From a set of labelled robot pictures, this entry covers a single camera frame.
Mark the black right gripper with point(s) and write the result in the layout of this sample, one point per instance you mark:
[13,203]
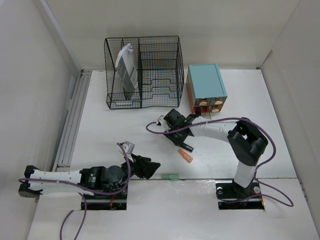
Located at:
[177,141]

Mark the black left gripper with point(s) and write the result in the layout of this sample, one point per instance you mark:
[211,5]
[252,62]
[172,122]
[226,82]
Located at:
[143,167]

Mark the yellow highlighter marker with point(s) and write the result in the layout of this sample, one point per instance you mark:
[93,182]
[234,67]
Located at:
[187,147]

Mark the blue and orange drawer box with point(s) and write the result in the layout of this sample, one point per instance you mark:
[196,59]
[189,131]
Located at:
[206,90]

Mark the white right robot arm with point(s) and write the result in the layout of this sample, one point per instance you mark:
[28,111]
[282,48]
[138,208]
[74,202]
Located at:
[246,140]

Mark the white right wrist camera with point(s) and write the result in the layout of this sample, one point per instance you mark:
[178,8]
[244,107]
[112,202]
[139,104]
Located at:
[161,121]

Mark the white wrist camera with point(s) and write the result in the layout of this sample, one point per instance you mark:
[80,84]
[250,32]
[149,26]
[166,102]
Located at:
[161,121]
[126,148]

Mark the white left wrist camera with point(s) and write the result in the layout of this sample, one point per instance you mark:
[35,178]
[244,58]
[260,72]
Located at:
[126,148]

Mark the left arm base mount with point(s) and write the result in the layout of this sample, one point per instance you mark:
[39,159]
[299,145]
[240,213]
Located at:
[115,202]

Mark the black wire mesh organizer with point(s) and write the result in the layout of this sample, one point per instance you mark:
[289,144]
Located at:
[160,72]

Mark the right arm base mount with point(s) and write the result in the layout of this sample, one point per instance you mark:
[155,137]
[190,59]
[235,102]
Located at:
[232,196]

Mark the aluminium rail frame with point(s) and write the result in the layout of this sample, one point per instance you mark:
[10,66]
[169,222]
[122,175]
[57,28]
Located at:
[75,107]

